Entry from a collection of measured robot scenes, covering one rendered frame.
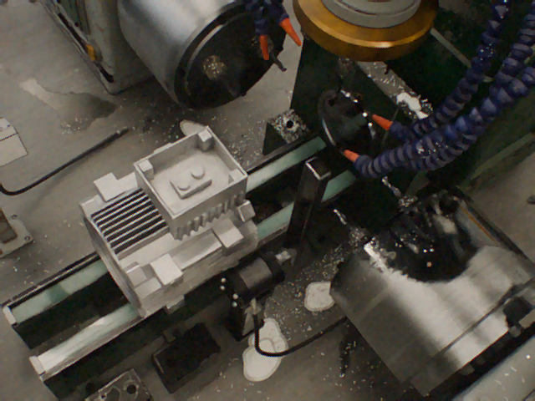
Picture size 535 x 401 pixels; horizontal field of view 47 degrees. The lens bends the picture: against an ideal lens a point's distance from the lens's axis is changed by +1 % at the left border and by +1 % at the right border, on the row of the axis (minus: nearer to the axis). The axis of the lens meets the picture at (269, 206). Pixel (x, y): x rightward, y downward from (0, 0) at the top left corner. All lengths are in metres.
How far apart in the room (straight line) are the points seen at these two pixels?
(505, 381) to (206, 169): 0.47
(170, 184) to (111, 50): 0.48
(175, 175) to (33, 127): 0.55
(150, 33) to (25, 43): 0.48
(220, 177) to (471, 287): 0.36
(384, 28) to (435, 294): 0.33
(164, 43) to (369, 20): 0.40
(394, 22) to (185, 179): 0.33
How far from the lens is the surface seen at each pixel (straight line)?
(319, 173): 0.73
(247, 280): 0.88
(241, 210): 0.88
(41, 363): 1.00
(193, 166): 0.86
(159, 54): 1.06
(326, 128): 1.12
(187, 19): 1.02
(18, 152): 1.00
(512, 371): 0.80
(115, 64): 1.31
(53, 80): 1.42
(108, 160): 1.27
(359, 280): 0.84
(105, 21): 1.22
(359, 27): 0.77
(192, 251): 0.87
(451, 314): 0.81
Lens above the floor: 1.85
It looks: 60 degrees down
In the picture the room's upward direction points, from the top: 11 degrees clockwise
